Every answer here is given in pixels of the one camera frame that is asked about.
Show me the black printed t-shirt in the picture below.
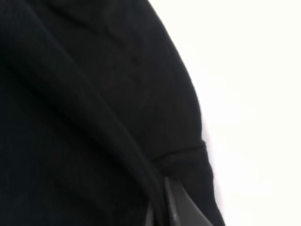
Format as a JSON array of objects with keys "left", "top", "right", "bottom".
[{"left": 0, "top": 0, "right": 224, "bottom": 226}]

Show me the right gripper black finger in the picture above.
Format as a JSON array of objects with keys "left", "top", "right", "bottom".
[{"left": 145, "top": 176, "right": 212, "bottom": 226}]

